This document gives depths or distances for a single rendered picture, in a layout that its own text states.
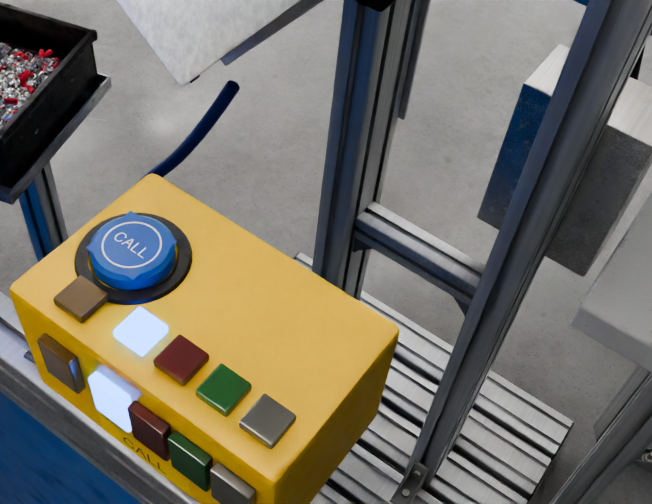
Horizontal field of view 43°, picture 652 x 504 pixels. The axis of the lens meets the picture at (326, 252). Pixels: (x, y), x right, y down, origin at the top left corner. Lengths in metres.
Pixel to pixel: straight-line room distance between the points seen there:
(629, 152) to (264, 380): 0.61
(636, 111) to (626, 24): 0.21
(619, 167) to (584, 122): 0.14
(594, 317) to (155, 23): 0.43
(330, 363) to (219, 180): 1.55
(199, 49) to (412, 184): 1.28
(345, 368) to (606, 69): 0.45
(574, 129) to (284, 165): 1.22
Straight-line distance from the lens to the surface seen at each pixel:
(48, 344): 0.41
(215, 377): 0.36
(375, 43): 0.87
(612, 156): 0.92
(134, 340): 0.38
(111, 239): 0.41
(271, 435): 0.35
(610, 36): 0.74
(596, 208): 0.97
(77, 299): 0.39
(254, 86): 2.14
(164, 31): 0.72
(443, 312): 1.73
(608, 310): 0.71
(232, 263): 0.41
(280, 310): 0.39
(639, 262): 0.75
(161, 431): 0.38
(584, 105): 0.78
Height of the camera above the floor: 1.39
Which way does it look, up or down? 51 degrees down
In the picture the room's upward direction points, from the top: 8 degrees clockwise
